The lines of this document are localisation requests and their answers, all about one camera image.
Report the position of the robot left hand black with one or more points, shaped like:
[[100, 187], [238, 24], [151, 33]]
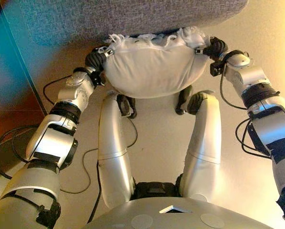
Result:
[[94, 59]]

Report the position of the robot right hand black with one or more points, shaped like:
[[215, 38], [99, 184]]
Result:
[[216, 47]]

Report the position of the white fringed cushion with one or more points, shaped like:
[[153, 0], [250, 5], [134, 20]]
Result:
[[151, 69]]

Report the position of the robot right arm silver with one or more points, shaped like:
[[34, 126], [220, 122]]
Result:
[[271, 124]]

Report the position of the robot left arm silver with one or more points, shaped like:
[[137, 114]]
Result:
[[51, 143]]

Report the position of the grey fabric chair seat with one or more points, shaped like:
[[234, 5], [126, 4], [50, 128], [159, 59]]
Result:
[[108, 16]]

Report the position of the robot left leg silver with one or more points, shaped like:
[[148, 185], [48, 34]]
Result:
[[113, 143]]

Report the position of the robot leg silver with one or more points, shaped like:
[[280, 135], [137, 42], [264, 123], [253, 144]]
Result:
[[204, 143], [113, 143]]

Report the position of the robot right leg silver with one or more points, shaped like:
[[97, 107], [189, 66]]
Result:
[[204, 143]]

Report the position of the robot torso silver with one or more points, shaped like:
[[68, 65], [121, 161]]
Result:
[[175, 214]]

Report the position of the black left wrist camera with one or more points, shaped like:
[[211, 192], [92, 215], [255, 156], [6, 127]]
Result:
[[97, 78]]

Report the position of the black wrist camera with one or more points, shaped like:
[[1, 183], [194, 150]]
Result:
[[216, 68], [97, 78]]

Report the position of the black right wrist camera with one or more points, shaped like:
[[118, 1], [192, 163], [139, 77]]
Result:
[[216, 68]]

